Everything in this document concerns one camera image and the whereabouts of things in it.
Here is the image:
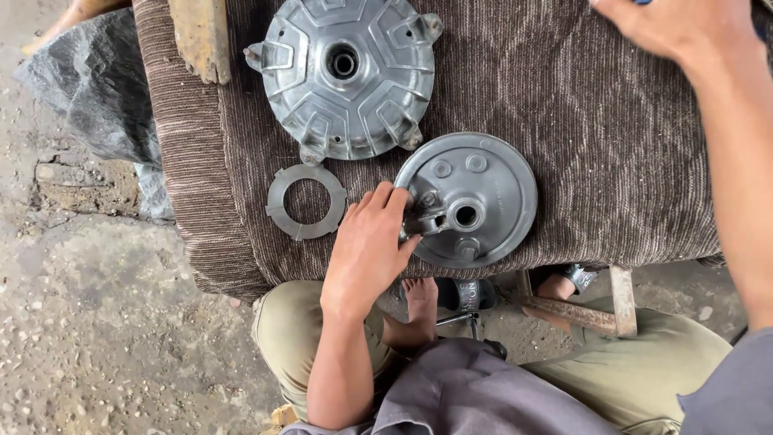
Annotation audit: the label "black sandal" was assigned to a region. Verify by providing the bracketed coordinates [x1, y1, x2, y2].
[530, 263, 600, 297]
[435, 277, 500, 313]

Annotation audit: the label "person's right foot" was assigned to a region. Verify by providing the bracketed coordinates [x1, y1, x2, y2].
[522, 273, 579, 334]

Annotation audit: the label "large silver brake drum hub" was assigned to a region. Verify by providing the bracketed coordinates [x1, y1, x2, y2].
[243, 0, 444, 167]

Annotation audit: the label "person's foot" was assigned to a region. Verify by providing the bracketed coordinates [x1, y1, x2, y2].
[382, 277, 440, 356]
[522, 273, 579, 334]

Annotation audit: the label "small yellow wooden block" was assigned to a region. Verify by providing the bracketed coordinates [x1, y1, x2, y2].
[261, 404, 300, 435]

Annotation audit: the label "rusty metal bench frame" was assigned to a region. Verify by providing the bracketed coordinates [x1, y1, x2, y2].
[516, 265, 639, 339]

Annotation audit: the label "flat grey metal ring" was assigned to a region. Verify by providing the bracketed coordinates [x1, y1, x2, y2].
[265, 164, 349, 242]

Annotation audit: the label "worn wooden plank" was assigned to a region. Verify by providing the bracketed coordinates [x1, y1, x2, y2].
[167, 0, 232, 85]

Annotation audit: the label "round grey brake panel plate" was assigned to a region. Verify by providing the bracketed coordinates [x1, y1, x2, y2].
[394, 132, 539, 270]

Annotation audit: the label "khaki trousers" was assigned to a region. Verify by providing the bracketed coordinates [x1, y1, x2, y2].
[250, 279, 734, 435]

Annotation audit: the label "person's right hand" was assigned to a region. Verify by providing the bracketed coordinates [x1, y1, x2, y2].
[589, 0, 759, 65]

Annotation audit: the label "person's left hand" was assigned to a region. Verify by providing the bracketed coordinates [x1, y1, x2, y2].
[320, 181, 422, 320]

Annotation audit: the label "brown striped cloth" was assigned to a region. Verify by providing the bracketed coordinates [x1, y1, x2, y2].
[132, 0, 773, 304]

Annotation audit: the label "grey shirt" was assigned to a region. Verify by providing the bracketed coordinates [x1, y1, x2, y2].
[281, 328, 773, 435]

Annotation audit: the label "wooden stick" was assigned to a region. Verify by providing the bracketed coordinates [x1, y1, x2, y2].
[21, 0, 132, 56]

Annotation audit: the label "grey plastic sheet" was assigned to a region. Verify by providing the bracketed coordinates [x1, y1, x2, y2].
[13, 7, 176, 221]

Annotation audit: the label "person's left foot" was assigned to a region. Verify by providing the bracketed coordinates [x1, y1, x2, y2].
[382, 277, 440, 356]

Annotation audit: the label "metal T-handle tool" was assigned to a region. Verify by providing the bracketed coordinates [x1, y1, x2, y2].
[435, 311, 508, 361]

